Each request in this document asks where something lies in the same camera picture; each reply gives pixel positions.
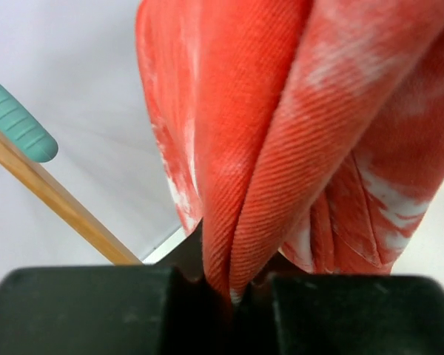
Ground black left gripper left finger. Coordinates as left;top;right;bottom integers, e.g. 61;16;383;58
0;228;228;355

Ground red white trousers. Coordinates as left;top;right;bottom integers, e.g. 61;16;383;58
135;1;444;302

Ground wooden clothes rack frame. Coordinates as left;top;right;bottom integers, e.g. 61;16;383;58
0;132;141;265

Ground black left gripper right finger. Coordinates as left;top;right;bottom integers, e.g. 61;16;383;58
232;275;444;355

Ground teal plastic hanger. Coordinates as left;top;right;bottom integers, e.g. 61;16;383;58
0;84;58;163

